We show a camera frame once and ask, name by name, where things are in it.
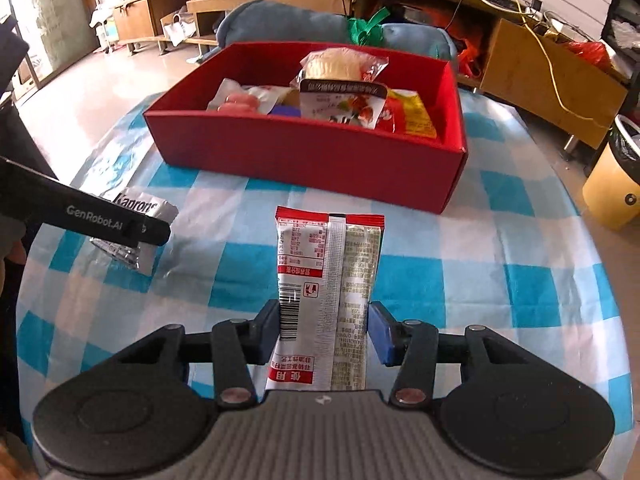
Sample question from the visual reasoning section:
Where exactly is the yellow trash bin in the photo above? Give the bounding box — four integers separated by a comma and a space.
582, 115, 639, 231

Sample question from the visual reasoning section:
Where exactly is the purple snack packet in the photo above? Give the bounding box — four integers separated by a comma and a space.
269, 104, 302, 118

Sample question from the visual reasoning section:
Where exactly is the yellow corn puffs bag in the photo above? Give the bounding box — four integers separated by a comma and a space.
386, 89, 437, 139

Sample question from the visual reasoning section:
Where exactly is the round rice cracker pack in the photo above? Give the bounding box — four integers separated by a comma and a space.
299, 48, 388, 82

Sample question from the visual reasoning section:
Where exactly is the white Kaprons wafer pack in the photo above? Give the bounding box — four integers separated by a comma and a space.
90, 188, 178, 276

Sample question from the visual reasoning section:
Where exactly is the green string bag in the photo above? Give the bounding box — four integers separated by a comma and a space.
347, 6, 390, 47

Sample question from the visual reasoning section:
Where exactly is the dark red topped snack bag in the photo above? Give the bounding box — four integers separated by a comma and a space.
299, 79, 387, 129

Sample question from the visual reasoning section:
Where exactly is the red white snack sachet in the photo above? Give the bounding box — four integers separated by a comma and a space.
266, 206, 385, 391

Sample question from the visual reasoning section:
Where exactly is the red cardboard box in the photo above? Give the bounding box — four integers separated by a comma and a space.
143, 41, 469, 214

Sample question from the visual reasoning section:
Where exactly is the pink sausages vacuum pack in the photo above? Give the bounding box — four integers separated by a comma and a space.
207, 78, 296, 115

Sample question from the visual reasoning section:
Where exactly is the blue white checkered tablecloth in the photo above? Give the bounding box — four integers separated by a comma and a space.
16, 92, 638, 479

